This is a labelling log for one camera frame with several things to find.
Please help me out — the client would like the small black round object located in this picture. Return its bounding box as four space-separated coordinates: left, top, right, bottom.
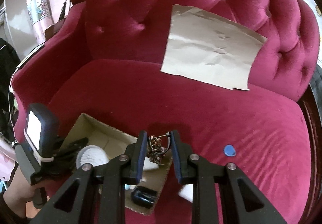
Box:
131 186 157 209

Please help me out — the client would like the grey plaid blanket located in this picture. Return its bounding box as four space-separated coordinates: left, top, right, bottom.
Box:
310 65 322 106

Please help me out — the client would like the red velvet tufted sofa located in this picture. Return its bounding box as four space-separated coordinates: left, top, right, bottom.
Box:
12 0 320 223

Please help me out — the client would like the blue oval key fob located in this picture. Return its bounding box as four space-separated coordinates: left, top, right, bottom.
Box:
223 144 236 157

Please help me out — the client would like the brown paper sheet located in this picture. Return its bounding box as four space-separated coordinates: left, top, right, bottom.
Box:
160 5 267 91

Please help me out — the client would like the cotton swab plastic jar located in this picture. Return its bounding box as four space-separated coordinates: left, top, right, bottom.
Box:
76 145 110 169

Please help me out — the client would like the small white plug adapter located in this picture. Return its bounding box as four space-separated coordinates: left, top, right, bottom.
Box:
143 157 159 171

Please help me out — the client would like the person left hand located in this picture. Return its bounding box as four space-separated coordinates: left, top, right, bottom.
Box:
3 167 52 218

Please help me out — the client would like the metal key bunch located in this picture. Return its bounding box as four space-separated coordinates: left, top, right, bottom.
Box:
146 132 171 165

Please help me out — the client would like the cardboard box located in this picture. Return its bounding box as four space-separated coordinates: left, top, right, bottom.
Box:
59 112 174 215

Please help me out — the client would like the hello kitty pink curtain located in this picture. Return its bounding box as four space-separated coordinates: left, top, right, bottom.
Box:
26 0 54 44

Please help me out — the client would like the large white charger adapter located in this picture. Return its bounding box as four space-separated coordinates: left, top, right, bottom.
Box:
178 184 193 203

